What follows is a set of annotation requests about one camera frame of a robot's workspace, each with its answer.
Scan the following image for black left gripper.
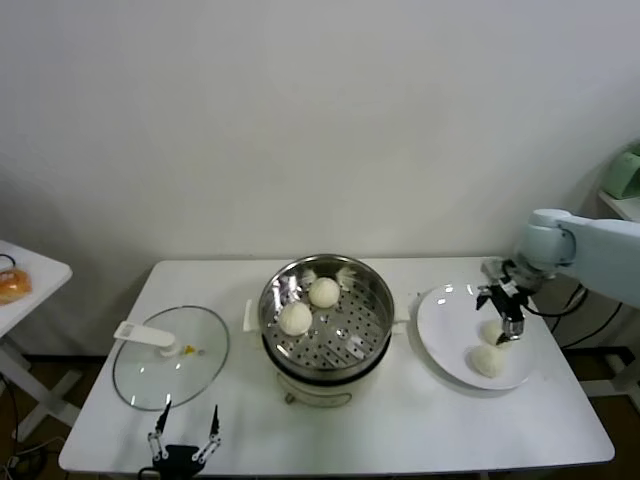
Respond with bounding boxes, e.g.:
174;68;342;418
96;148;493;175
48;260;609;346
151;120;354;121
146;398;223;480

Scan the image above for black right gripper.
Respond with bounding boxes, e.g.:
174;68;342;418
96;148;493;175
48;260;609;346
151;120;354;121
474;279;532;347

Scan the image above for white steamed baozi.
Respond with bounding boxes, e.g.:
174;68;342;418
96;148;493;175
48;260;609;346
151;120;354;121
278;302;314;336
307;276;340;309
479;319;514;347
465;344;506;377

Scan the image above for stainless steel steamer basket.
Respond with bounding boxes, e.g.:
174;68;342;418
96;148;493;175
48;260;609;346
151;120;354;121
243;254;409;371

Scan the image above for white oval plate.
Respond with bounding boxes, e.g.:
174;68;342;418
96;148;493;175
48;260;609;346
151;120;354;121
415;283;534;391

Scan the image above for cream electric cooking pot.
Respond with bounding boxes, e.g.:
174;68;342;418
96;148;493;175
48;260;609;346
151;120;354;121
272;344;382;410

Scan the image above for pale green appliance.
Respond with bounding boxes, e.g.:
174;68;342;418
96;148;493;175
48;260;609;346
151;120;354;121
603;141;640;200

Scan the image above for white side table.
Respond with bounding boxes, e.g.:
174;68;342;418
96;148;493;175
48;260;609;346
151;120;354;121
0;238;81;441

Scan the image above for packaged orange bread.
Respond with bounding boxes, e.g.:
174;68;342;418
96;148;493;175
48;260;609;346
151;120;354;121
0;267;34;306

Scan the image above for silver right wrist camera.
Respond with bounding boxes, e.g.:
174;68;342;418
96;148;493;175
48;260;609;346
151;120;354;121
480;258;516;281

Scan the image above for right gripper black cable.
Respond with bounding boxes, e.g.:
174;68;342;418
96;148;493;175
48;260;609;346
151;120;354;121
522;284;589;317

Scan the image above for glass lid with white handle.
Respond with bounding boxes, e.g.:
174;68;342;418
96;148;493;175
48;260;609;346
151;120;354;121
111;304;231;412

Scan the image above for black power adapter cable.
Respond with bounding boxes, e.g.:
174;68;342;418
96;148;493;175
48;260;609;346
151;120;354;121
549;287;627;351

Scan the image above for white floor cable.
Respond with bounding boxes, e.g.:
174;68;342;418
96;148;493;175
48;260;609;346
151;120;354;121
0;434;66;466

